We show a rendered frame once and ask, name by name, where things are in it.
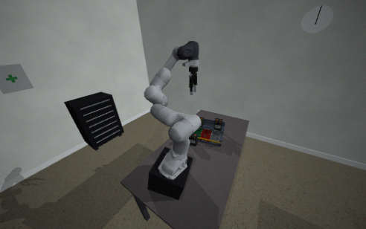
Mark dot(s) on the green bin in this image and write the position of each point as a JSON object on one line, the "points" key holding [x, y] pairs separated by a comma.
{"points": [[198, 131]]}

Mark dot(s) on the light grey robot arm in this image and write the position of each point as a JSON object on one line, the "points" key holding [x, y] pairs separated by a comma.
{"points": [[182, 125]]}

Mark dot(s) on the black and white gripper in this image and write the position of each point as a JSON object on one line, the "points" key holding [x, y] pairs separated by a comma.
{"points": [[193, 79]]}

